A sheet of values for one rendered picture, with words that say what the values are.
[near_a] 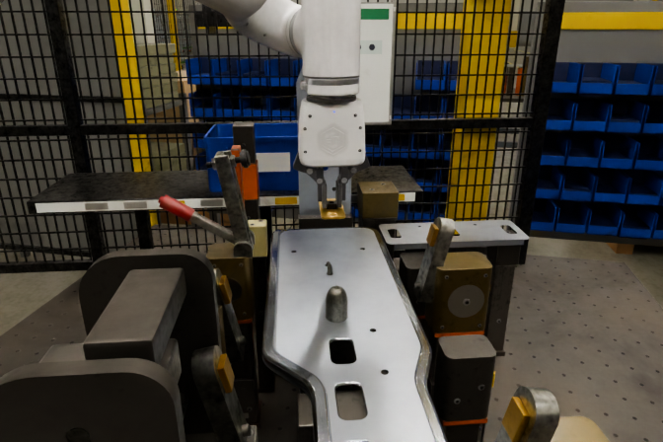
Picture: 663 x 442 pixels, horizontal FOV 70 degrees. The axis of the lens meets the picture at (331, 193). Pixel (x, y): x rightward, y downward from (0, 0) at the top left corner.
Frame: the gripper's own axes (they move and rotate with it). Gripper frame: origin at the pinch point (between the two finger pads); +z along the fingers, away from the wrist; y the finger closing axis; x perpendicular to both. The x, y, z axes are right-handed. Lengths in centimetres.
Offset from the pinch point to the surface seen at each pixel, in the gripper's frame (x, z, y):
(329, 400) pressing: -29.1, 14.4, -2.8
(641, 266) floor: 171, 115, 206
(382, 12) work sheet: 54, -29, 17
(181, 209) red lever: -1.2, 1.5, -23.6
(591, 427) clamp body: -39.4, 10.0, 20.9
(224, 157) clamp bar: -2.0, -6.9, -16.2
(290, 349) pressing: -19.9, 14.4, -7.1
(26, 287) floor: 177, 114, -159
